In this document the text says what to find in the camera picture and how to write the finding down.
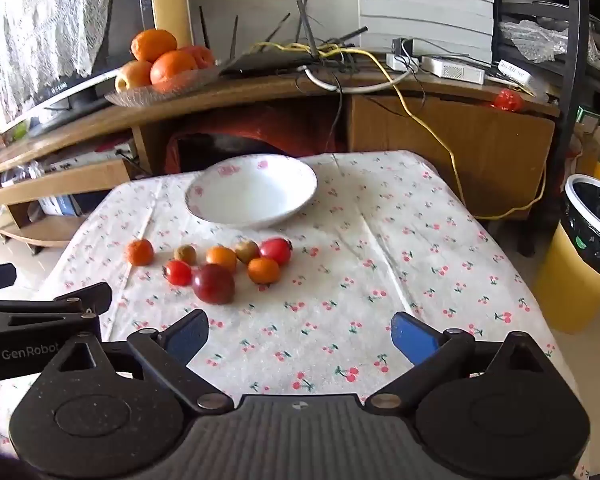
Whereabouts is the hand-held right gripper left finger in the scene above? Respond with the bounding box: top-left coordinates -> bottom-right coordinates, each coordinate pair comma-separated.
45,309 -> 233,413

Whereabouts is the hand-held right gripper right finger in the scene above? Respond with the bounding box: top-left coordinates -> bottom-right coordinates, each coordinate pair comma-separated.
365,311 -> 556,413

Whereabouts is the large dark red tomato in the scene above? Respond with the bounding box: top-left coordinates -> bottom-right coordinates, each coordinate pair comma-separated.
192,263 -> 236,305

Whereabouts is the red cherry tomato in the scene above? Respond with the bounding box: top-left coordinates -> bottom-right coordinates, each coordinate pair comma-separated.
162,260 -> 193,287

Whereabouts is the smooth light orange mandarin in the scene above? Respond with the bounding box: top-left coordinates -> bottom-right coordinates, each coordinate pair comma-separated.
205,246 -> 238,272

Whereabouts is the rough-skinned small mandarin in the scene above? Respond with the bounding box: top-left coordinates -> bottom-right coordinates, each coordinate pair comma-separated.
125,238 -> 155,267

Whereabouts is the small orange kumquat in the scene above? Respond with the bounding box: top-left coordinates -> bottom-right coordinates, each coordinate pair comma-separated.
247,257 -> 281,285

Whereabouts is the red oval tomato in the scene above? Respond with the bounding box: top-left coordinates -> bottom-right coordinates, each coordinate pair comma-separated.
258,238 -> 293,266

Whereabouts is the white bowl with pink flowers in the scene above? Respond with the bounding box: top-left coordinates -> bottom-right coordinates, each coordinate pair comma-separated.
184,155 -> 318,229

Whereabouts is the blue white box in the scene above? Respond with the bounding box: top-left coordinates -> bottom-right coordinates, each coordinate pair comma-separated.
37,192 -> 81,217

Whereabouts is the cherry print tablecloth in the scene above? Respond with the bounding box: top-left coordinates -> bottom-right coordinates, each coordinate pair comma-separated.
0,149 -> 596,480

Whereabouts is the clear plastic bottle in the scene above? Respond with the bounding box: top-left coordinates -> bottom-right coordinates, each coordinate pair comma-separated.
0,160 -> 46,186

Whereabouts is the yellow trash bin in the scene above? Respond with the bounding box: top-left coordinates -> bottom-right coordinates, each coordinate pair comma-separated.
532,174 -> 600,335

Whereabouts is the wooden media cabinet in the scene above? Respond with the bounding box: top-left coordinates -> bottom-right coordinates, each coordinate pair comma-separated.
0,52 -> 561,261

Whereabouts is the bin with black bag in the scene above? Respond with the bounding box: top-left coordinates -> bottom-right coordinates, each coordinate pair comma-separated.
569,181 -> 600,282

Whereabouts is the clear glass fruit plate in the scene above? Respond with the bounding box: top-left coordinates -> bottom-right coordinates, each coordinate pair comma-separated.
104,62 -> 221,109

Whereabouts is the red plastic bag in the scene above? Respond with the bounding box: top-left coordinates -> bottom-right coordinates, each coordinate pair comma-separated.
166,109 -> 349,177

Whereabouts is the yellow red apple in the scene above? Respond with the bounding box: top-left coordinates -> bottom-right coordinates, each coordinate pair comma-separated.
114,60 -> 153,92

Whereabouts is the red ornament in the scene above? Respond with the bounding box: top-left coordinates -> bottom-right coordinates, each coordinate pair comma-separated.
490,89 -> 525,113

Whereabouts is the white lace cloth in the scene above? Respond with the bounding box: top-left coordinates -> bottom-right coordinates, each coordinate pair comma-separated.
0,0 -> 117,121

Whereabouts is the large orange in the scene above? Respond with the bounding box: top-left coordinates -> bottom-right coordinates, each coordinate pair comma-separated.
131,28 -> 178,64
150,50 -> 199,87

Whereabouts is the white power strip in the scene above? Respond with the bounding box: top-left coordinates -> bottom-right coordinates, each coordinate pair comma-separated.
421,56 -> 487,85
386,53 -> 422,72

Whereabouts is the reddish orange fruit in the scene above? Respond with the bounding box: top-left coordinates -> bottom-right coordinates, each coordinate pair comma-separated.
180,45 -> 216,70

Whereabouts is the green white carton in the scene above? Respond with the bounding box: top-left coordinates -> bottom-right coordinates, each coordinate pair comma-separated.
576,105 -> 600,135

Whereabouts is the white vented network box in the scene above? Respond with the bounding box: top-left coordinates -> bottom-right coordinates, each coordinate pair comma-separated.
495,59 -> 536,93

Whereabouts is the black router with antennas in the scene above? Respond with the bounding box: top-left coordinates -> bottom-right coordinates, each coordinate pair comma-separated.
197,0 -> 370,79

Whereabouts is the black television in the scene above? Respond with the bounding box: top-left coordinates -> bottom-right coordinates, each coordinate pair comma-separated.
10,0 -> 157,126

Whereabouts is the cream upright roll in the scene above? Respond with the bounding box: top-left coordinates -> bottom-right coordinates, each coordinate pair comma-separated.
149,0 -> 192,52

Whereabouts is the black metal shelf rack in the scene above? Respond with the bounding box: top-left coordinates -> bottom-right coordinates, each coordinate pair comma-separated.
492,0 -> 600,257

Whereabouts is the clear bubble wrap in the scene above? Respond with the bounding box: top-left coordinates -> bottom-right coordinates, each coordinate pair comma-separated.
497,19 -> 599,64

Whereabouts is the white board stack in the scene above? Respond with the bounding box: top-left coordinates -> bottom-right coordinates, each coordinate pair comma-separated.
355,0 -> 496,68

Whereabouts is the tangle of cables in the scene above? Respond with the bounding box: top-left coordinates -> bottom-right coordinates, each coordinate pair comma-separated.
250,42 -> 548,220

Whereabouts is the black cable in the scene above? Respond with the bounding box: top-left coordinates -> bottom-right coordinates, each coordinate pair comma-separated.
324,71 -> 345,154

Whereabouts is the white cable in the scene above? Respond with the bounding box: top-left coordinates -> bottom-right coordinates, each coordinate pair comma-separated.
304,66 -> 417,95

